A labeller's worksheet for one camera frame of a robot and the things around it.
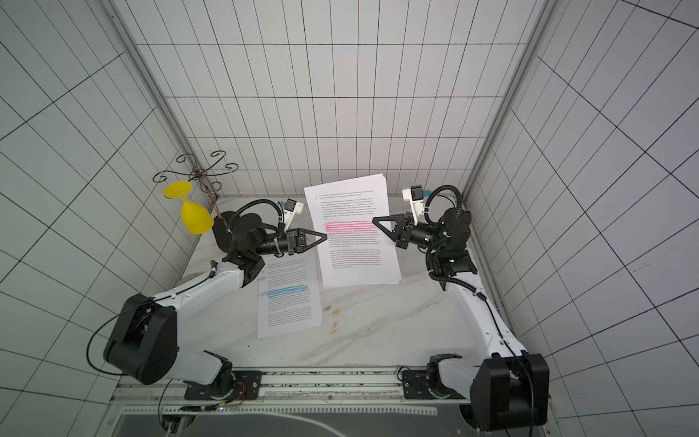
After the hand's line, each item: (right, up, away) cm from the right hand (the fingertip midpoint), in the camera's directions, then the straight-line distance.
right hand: (378, 219), depth 67 cm
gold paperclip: (-12, -31, +19) cm, 38 cm away
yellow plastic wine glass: (-56, 0, +16) cm, 59 cm away
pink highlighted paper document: (-5, -9, +3) cm, 11 cm away
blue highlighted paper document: (-28, -26, +23) cm, 44 cm away
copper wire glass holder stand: (-73, +20, +39) cm, 85 cm away
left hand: (-15, -6, +5) cm, 17 cm away
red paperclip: (-15, -30, +20) cm, 39 cm away
